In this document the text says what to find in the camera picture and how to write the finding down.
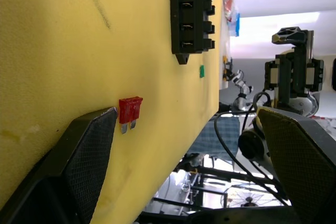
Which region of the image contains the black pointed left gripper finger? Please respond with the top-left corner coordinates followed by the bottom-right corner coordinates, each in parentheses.
top-left (271, 26), bottom-right (315, 51)

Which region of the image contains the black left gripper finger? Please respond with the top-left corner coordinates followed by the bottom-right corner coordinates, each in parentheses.
top-left (0, 106), bottom-right (118, 224)
top-left (258, 106), bottom-right (336, 224)

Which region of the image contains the red blade fuse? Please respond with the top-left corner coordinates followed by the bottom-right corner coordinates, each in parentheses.
top-left (118, 96), bottom-right (144, 135)

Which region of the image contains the black fuse box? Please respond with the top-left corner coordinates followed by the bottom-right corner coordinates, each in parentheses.
top-left (169, 0), bottom-right (216, 65)

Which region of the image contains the black round cap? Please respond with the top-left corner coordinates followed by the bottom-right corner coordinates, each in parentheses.
top-left (238, 126), bottom-right (266, 161)

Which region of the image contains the plastic bag with blue parts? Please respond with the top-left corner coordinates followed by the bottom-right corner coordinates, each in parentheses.
top-left (227, 11), bottom-right (241, 37)

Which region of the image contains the blue plaid cloth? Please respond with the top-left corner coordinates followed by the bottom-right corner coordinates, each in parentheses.
top-left (187, 115), bottom-right (241, 162)

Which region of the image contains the yellow foam mat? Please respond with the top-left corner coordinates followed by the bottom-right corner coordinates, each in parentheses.
top-left (0, 0), bottom-right (224, 224)

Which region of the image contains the black metal frame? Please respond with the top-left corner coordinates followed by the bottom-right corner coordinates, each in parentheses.
top-left (141, 159), bottom-right (292, 224)

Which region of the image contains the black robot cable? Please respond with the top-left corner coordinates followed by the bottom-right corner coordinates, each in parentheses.
top-left (214, 91), bottom-right (292, 207)

